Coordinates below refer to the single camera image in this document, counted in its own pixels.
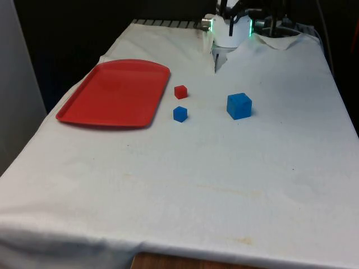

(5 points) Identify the small red cube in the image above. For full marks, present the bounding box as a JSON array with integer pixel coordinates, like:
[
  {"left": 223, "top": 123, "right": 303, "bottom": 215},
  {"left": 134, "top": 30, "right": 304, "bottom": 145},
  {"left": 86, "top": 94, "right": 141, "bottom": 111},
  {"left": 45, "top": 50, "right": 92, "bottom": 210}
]
[{"left": 174, "top": 85, "right": 188, "bottom": 100}]

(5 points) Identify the small blue cube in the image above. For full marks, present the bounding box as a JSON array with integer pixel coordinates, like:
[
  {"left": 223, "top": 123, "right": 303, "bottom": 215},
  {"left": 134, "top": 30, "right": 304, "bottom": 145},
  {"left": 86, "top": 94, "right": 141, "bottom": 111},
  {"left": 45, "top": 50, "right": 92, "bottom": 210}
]
[{"left": 172, "top": 106, "right": 188, "bottom": 123}]

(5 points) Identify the red tray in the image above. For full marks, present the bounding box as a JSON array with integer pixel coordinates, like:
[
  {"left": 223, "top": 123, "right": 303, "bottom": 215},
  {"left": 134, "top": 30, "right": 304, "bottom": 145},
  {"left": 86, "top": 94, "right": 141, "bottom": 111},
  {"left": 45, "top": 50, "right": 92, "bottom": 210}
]
[{"left": 55, "top": 58, "right": 171, "bottom": 130}]

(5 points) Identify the large blue cube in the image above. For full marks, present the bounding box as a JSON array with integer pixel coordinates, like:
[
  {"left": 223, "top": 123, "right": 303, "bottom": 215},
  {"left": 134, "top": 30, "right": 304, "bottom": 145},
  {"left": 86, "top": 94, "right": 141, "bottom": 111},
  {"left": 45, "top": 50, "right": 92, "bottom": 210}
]
[{"left": 226, "top": 92, "right": 253, "bottom": 121}]

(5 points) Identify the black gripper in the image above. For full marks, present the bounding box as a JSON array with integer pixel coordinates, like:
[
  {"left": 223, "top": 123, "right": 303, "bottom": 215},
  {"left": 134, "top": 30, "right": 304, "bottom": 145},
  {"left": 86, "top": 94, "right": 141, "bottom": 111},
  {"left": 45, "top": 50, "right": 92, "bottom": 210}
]
[{"left": 218, "top": 0, "right": 246, "bottom": 38}]

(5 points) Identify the grey cable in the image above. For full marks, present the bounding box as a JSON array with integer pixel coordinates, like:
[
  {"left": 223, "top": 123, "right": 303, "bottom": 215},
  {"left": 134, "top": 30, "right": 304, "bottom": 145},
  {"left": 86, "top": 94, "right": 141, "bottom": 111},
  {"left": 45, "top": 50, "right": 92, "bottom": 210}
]
[{"left": 316, "top": 0, "right": 335, "bottom": 74}]

